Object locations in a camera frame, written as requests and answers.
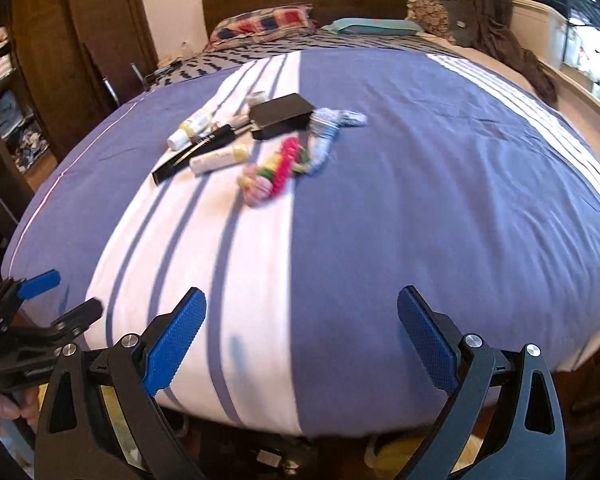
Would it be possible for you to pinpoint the blue white sock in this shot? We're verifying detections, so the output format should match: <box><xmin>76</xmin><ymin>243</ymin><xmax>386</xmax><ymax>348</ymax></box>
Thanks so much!
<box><xmin>307</xmin><ymin>108</ymin><xmax>368</xmax><ymax>177</ymax></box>

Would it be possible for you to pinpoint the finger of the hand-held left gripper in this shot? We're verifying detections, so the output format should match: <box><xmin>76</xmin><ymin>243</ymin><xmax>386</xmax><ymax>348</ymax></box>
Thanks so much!
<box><xmin>15</xmin><ymin>299</ymin><xmax>105</xmax><ymax>350</ymax></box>
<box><xmin>0</xmin><ymin>269</ymin><xmax>62</xmax><ymax>311</ymax></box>

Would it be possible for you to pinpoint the pink green colourful sock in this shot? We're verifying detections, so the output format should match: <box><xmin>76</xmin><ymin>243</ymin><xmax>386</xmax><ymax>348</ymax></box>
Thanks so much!
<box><xmin>236</xmin><ymin>137</ymin><xmax>313</xmax><ymax>207</ymax></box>

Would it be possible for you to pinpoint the black comb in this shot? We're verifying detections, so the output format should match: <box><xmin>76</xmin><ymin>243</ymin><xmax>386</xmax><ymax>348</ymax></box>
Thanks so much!
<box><xmin>151</xmin><ymin>124</ymin><xmax>238</xmax><ymax>187</ymax></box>

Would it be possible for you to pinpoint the plaid pillow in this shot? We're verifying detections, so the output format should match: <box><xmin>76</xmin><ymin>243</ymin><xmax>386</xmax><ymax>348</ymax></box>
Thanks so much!
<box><xmin>210</xmin><ymin>4</ymin><xmax>318</xmax><ymax>43</ymax></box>

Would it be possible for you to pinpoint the white window sill cabinet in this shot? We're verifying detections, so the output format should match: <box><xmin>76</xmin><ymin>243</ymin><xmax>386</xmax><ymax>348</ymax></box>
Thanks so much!
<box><xmin>510</xmin><ymin>0</ymin><xmax>600</xmax><ymax>153</ymax></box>

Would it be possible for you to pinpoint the person's left hand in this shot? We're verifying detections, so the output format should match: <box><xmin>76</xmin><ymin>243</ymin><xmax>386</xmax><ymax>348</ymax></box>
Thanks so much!
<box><xmin>0</xmin><ymin>386</ymin><xmax>42</xmax><ymax>432</ymax></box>

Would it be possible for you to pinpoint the stack of folded clothes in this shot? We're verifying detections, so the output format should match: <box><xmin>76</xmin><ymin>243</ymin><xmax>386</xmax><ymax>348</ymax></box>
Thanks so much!
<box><xmin>0</xmin><ymin>25</ymin><xmax>51</xmax><ymax>176</ymax></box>

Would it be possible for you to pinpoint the brown curtain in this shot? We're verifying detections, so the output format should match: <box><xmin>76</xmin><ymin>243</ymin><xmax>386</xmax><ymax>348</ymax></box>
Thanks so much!
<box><xmin>417</xmin><ymin>0</ymin><xmax>558</xmax><ymax>106</ymax></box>

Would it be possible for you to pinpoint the yellow bag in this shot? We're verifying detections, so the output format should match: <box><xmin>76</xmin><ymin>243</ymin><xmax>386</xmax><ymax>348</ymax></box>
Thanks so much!
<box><xmin>365</xmin><ymin>432</ymin><xmax>483</xmax><ymax>478</ymax></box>

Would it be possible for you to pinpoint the white bottle with yellow cap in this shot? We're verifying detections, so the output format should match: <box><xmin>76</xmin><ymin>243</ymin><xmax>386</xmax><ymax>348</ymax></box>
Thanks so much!
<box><xmin>167</xmin><ymin>108</ymin><xmax>215</xmax><ymax>151</ymax></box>
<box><xmin>189</xmin><ymin>143</ymin><xmax>252</xmax><ymax>177</ymax></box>

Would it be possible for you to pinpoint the blue white striped duvet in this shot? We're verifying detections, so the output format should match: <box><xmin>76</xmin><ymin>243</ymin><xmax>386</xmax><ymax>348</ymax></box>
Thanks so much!
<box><xmin>2</xmin><ymin>50</ymin><xmax>600</xmax><ymax>436</ymax></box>

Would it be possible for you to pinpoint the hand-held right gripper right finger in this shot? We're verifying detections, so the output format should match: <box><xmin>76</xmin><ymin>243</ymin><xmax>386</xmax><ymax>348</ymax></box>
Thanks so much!
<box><xmin>396</xmin><ymin>285</ymin><xmax>567</xmax><ymax>480</ymax></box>

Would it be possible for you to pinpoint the brown wooden wardrobe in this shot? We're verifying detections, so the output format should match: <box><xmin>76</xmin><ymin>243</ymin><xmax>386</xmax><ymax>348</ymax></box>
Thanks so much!
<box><xmin>7</xmin><ymin>0</ymin><xmax>158</xmax><ymax>176</ymax></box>

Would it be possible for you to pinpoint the grey patterned bed sheet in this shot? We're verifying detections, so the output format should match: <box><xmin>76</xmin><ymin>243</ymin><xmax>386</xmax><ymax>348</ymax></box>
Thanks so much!
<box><xmin>150</xmin><ymin>31</ymin><xmax>433</xmax><ymax>92</ymax></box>

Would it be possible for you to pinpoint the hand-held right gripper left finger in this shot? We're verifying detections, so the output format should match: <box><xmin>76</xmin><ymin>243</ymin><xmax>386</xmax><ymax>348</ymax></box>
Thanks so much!
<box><xmin>35</xmin><ymin>287</ymin><xmax>208</xmax><ymax>480</ymax></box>

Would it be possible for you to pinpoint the floral patterned cushion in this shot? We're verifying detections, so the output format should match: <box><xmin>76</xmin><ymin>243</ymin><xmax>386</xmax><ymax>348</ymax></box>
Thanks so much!
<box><xmin>406</xmin><ymin>0</ymin><xmax>462</xmax><ymax>45</ymax></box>

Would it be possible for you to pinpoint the teal pillow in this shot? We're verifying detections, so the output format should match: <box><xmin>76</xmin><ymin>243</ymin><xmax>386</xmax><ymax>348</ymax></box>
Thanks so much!
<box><xmin>322</xmin><ymin>17</ymin><xmax>423</xmax><ymax>37</ymax></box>

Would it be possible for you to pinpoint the black box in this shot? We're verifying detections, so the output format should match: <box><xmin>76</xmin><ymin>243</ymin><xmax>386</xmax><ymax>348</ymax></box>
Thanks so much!
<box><xmin>248</xmin><ymin>93</ymin><xmax>317</xmax><ymax>141</ymax></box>

